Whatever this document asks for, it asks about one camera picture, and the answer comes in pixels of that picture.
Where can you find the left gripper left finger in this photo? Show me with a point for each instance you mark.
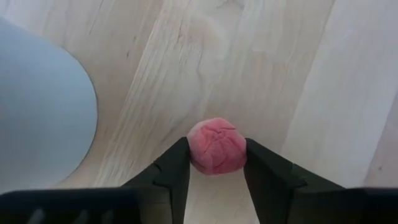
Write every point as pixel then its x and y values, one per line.
pixel 174 186

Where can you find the snake plant in white pot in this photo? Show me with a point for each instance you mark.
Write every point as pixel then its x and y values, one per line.
pixel 40 109

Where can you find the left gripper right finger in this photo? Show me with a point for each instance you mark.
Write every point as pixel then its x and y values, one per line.
pixel 273 186

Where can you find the pink round toy fruit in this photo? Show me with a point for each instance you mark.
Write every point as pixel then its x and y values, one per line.
pixel 216 146

